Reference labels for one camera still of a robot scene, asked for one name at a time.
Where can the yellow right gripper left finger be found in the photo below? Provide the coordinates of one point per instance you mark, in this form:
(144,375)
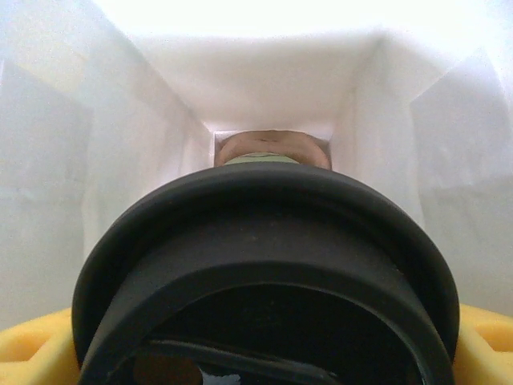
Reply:
(32,353)

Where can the landscape print paper bag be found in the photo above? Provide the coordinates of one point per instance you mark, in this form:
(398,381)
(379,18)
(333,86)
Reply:
(260,72)

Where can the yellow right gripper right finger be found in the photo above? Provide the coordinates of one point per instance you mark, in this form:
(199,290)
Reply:
(489,349)

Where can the green paper coffee cup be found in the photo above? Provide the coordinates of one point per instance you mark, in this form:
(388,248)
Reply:
(260,159)

